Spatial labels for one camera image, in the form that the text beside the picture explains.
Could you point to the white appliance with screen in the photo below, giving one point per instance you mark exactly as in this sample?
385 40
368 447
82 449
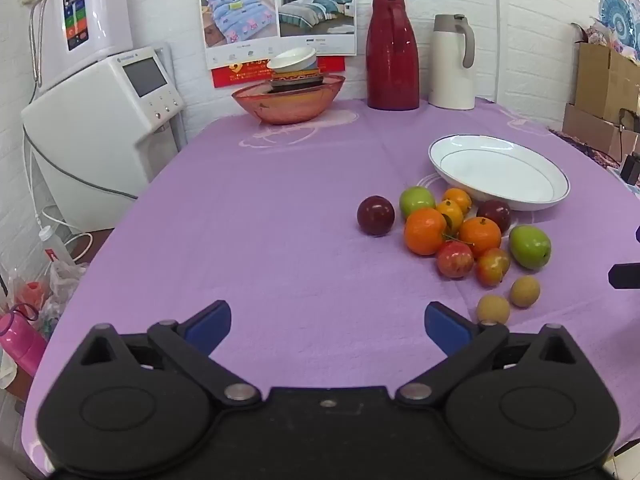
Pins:
100 125

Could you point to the green apple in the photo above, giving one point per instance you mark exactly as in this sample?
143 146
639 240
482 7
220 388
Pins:
530 246
416 200

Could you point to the pink water bottle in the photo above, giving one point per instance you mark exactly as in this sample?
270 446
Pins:
20 337

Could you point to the tan longan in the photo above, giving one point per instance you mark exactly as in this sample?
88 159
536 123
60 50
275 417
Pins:
525 291
493 308

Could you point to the red thermos jug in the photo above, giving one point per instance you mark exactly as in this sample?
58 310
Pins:
392 55

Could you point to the black device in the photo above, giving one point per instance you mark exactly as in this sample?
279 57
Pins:
631 167

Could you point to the stack of patterned bowls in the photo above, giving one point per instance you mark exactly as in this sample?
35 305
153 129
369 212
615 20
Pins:
297 80

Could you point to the small orange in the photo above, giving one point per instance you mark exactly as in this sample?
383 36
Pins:
459 198
450 212

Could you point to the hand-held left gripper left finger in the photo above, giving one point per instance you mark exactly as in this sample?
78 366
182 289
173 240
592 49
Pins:
210 325

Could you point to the plastic bag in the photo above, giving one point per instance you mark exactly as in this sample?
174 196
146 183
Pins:
60 280

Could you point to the blue patterned plate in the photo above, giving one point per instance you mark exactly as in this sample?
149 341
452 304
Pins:
620 15

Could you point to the white wall pipe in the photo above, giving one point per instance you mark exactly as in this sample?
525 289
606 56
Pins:
496 30

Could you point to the white thermos jug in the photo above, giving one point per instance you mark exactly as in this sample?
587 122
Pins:
452 65

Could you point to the white bowl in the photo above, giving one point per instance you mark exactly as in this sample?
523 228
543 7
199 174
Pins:
294 58

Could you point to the purple tablecloth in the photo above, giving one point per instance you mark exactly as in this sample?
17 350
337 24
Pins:
280 240

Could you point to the large orange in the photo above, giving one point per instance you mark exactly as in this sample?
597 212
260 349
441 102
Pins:
480 236
424 232

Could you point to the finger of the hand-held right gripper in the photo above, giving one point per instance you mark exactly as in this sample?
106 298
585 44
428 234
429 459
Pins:
625 276

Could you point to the tall cardboard box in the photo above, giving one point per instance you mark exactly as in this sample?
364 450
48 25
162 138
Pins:
607 77

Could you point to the dark red plum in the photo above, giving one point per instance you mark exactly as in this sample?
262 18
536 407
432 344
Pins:
496 212
375 215

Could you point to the red yellow apple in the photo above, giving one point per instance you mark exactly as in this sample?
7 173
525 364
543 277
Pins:
492 266

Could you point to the clear plastic bottle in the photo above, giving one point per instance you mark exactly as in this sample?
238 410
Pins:
54 247

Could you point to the white wall water purifier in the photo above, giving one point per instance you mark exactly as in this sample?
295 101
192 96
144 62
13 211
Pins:
85 15

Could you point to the wall poster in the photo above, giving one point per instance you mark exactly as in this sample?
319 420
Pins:
240 10

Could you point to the white plate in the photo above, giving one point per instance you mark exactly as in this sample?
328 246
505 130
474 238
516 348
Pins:
497 170

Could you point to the red glass bowl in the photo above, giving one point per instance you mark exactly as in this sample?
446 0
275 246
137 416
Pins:
287 102

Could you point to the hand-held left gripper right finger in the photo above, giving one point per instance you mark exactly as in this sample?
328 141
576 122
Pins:
445 327

